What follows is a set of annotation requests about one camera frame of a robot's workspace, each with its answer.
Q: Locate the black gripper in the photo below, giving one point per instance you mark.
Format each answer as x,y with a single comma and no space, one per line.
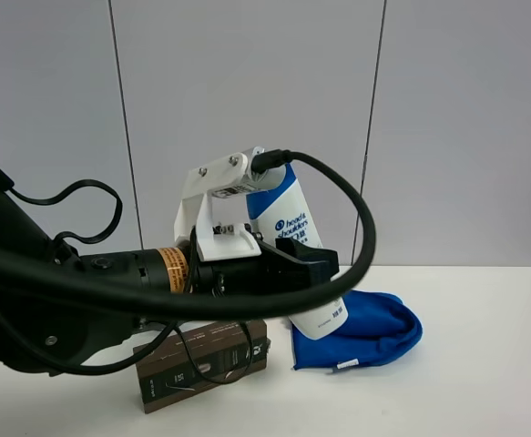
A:
285,266

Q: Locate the white blue shampoo bottle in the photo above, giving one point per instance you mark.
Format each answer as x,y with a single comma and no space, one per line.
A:
283,218

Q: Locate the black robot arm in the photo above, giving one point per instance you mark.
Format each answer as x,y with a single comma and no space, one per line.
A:
58,308

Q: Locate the blue folded towel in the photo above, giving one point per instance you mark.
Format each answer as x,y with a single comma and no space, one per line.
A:
379,329

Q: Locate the brown rectangular cardboard box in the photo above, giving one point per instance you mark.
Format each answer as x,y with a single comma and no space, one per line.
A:
192,361

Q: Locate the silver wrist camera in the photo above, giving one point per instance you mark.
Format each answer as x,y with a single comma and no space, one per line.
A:
253,181

